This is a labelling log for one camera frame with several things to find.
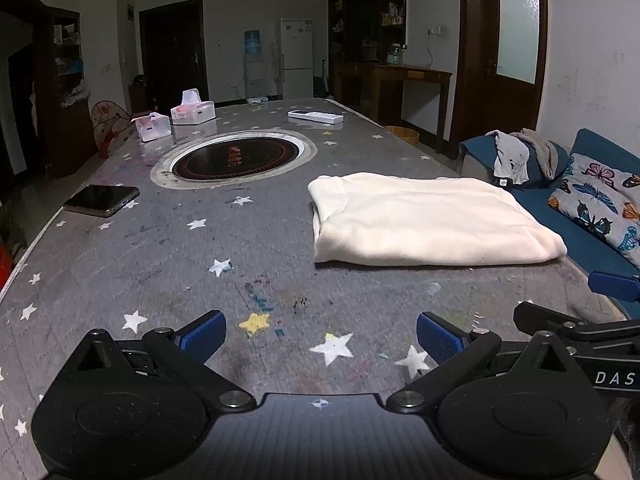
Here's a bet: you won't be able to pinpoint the brown wooden desk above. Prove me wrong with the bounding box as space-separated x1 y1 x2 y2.
333 61 454 154

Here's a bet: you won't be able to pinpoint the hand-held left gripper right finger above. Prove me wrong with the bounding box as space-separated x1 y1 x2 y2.
386 311 596 413

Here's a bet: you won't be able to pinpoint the black smartphone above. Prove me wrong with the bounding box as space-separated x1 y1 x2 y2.
63 184 141 219

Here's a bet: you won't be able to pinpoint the dark arched display cabinet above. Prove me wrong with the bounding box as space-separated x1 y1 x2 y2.
0 0 97 179

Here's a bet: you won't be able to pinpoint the grey star printed tablecloth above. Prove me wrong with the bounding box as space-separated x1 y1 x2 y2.
0 97 632 480

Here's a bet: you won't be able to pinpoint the white refrigerator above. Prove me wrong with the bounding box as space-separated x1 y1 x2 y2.
277 18 315 100

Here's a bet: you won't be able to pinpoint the pink cartoon printed bags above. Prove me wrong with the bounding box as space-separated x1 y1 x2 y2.
89 99 136 159

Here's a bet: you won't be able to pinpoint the cream towel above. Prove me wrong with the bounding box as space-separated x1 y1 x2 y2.
307 172 569 266

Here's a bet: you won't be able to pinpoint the red plastic stool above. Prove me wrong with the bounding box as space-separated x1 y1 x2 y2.
0 247 14 292

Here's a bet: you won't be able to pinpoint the blue sofa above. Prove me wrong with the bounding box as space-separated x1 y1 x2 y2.
458 128 640 319

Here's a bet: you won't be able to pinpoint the white water dispenser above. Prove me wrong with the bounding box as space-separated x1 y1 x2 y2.
243 30 267 101

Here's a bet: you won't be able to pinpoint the dark wooden door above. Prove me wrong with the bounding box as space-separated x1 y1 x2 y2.
138 0 210 112

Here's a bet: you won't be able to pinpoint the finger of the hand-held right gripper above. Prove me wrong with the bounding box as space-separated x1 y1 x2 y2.
588 270 640 305
513 301 640 349

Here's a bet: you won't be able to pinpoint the large white tissue box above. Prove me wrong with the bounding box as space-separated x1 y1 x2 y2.
170 89 217 126

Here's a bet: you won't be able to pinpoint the frosted glass wooden door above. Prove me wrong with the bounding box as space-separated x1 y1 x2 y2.
452 0 549 144

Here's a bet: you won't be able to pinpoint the dark wooden shelf cabinet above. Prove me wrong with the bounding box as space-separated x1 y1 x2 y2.
328 0 407 106

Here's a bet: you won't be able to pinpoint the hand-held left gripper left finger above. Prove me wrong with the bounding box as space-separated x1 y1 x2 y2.
70 310 258 414

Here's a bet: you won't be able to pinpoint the white remote control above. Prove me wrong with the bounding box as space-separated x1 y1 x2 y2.
288 109 345 125

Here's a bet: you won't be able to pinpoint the brown grey garment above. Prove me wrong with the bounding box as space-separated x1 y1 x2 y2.
520 128 571 179

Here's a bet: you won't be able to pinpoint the round black induction cooktop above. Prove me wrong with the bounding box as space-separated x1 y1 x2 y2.
150 129 319 190

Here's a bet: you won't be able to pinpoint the light grey garment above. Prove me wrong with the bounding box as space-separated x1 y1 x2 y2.
492 130 531 189

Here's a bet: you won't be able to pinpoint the butterfly print cushion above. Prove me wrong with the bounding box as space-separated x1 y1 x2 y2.
547 152 640 262

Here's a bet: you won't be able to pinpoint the wooden bucket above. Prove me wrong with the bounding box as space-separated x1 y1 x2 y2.
383 125 420 147

